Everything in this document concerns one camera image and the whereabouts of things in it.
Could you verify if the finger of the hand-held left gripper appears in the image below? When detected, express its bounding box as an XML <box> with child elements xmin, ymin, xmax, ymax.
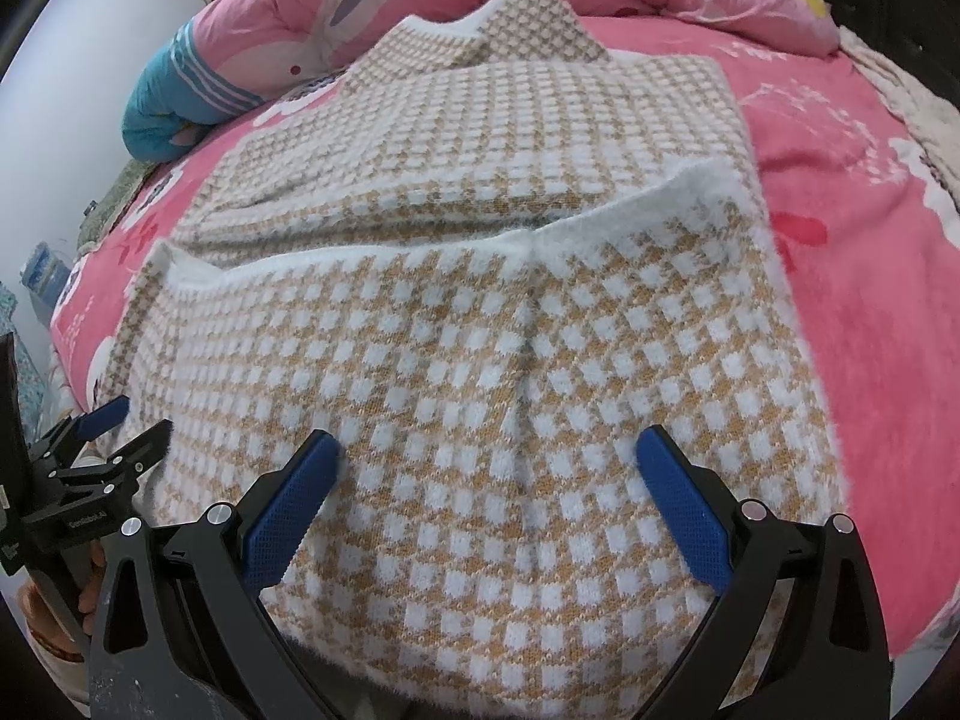
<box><xmin>34</xmin><ymin>394</ymin><xmax>132</xmax><ymax>467</ymax></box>
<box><xmin>56</xmin><ymin>418</ymin><xmax>175</xmax><ymax>482</ymax></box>

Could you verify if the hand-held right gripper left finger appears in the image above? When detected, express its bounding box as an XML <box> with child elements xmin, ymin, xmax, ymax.
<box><xmin>90</xmin><ymin>429</ymin><xmax>353</xmax><ymax>720</ymax></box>

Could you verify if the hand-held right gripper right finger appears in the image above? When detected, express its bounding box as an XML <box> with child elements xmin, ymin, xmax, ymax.
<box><xmin>636</xmin><ymin>424</ymin><xmax>893</xmax><ymax>720</ymax></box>

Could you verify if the beige white checked coat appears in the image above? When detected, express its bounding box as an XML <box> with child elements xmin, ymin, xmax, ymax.
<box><xmin>94</xmin><ymin>0</ymin><xmax>852</xmax><ymax>720</ymax></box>

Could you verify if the person's left hand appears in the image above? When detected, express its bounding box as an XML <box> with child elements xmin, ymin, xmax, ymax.
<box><xmin>15</xmin><ymin>540</ymin><xmax>106</xmax><ymax>665</ymax></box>

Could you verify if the teal patterned cloth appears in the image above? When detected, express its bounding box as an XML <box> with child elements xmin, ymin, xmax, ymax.
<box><xmin>0</xmin><ymin>281</ymin><xmax>57</xmax><ymax>436</ymax></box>

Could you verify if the small blue container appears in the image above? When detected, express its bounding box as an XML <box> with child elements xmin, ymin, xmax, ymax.
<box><xmin>19</xmin><ymin>240</ymin><xmax>76</xmax><ymax>308</ymax></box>

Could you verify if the grey patterned mattress pad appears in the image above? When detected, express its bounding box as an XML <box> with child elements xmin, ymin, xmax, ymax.
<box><xmin>75</xmin><ymin>157</ymin><xmax>162</xmax><ymax>256</ymax></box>

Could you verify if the pink floral blanket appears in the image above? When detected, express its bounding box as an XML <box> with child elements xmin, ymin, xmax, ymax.
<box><xmin>49</xmin><ymin>11</ymin><xmax>960</xmax><ymax>661</ymax></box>

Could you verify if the pink printed quilt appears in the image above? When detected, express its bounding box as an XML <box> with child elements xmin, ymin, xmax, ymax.
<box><xmin>120</xmin><ymin>0</ymin><xmax>841</xmax><ymax>162</ymax></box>

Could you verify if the cream fuzzy cloth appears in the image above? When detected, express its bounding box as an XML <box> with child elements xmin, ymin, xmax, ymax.
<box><xmin>836</xmin><ymin>26</ymin><xmax>960</xmax><ymax>192</ymax></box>

